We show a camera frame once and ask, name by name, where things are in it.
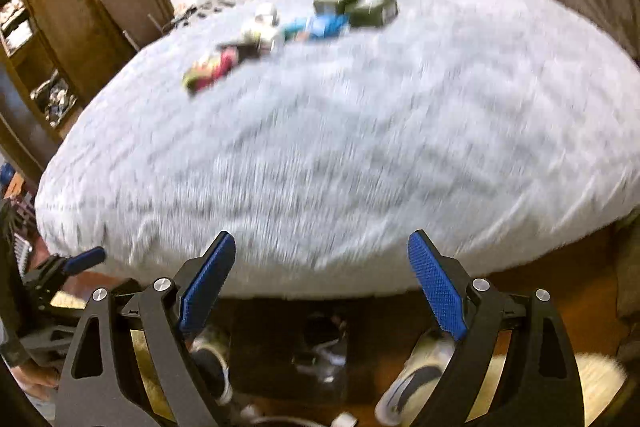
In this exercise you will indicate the dark wooden wardrobe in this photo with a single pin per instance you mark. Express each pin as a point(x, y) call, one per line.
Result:
point(95, 7)

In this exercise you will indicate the dark trash bin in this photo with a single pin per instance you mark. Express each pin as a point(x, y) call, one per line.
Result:
point(270, 357)

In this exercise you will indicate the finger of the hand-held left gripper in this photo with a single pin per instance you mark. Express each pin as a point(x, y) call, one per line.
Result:
point(85, 260)

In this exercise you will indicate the white sneaker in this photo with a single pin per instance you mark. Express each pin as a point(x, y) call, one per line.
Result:
point(410, 382)

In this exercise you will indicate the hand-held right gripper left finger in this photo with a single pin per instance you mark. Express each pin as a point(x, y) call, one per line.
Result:
point(207, 279)

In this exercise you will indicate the red green sock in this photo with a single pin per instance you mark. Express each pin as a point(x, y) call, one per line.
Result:
point(210, 72)

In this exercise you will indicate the grey textured blanket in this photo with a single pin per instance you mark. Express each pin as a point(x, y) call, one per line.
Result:
point(350, 157)

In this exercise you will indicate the dark green box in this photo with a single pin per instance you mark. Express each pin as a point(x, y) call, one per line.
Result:
point(372, 9)
point(340, 2)

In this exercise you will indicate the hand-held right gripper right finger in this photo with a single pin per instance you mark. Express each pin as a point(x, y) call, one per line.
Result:
point(435, 287)

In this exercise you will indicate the person's left hand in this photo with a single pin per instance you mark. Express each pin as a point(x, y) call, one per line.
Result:
point(32, 382)

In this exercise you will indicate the blue sock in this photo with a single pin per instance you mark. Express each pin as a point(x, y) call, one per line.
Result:
point(315, 27)

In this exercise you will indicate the yellow fluffy rug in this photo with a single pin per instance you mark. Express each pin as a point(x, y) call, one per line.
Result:
point(597, 382)

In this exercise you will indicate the white sock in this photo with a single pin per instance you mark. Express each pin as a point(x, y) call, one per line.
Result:
point(265, 27)

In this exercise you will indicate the dark sneaker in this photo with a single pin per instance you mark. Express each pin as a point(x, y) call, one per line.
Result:
point(212, 369)

